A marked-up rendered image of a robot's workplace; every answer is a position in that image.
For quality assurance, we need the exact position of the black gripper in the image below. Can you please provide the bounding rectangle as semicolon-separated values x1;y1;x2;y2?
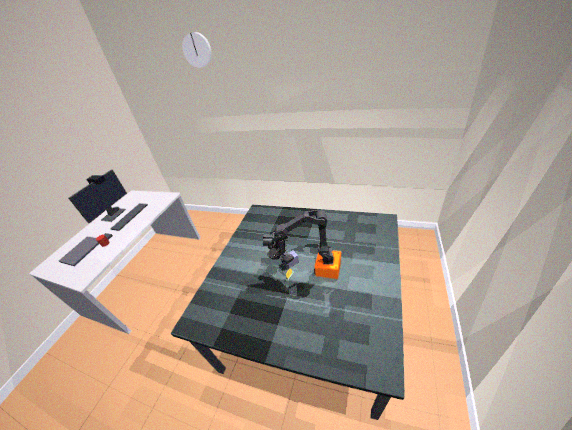
268;242;294;264

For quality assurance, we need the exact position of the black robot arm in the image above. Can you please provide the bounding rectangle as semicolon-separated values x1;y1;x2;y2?
263;210;335;265

